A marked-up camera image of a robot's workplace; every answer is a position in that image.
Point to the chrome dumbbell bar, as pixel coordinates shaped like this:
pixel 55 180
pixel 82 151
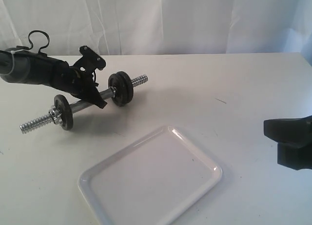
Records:
pixel 76 107

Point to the white rectangular tray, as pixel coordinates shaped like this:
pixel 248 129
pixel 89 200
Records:
pixel 152 181

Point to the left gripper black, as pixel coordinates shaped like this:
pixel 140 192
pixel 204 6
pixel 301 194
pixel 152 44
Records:
pixel 77 80

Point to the black weight plate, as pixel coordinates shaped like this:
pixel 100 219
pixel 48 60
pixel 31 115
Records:
pixel 118 83
pixel 62 105
pixel 127 88

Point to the chrome star collar nut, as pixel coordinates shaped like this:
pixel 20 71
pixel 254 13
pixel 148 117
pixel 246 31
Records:
pixel 55 115

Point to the white backdrop curtain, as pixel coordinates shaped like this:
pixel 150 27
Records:
pixel 127 27

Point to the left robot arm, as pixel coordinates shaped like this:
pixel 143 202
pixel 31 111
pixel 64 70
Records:
pixel 18 65

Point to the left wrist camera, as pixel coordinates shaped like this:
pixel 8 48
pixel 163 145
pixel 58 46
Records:
pixel 90 60

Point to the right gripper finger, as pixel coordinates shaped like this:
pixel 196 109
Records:
pixel 295 131
pixel 294 158

